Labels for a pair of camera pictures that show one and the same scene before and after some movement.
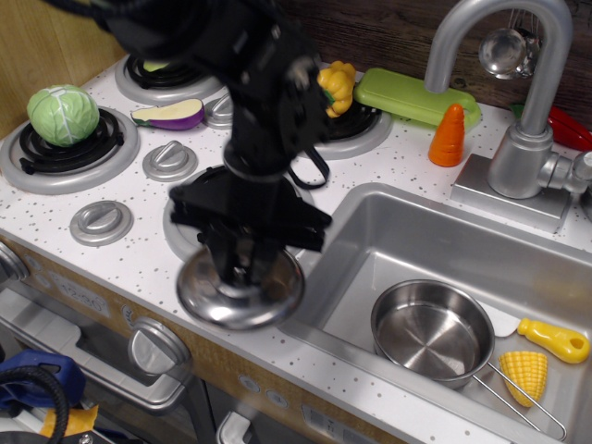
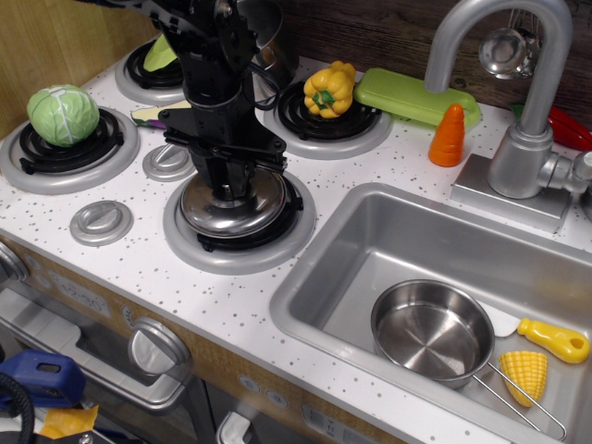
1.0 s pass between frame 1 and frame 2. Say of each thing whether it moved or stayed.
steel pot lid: moved
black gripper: moved
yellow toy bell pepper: stayed
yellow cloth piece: stayed
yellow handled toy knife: stayed
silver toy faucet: stayed
